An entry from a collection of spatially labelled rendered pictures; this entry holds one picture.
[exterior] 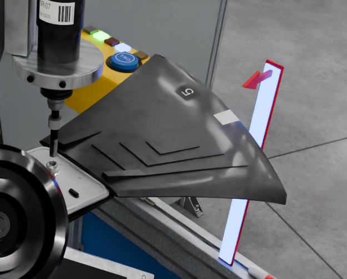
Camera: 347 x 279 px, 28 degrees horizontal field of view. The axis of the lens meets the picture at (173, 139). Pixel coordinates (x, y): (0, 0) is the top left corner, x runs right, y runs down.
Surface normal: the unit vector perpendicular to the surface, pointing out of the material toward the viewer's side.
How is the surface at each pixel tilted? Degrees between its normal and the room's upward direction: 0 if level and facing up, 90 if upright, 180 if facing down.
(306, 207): 0
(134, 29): 90
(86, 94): 90
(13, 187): 54
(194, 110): 16
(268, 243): 0
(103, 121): 4
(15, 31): 90
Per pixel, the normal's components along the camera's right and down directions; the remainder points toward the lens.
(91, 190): 0.22, -0.85
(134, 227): -0.65, 0.35
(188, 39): 0.75, 0.46
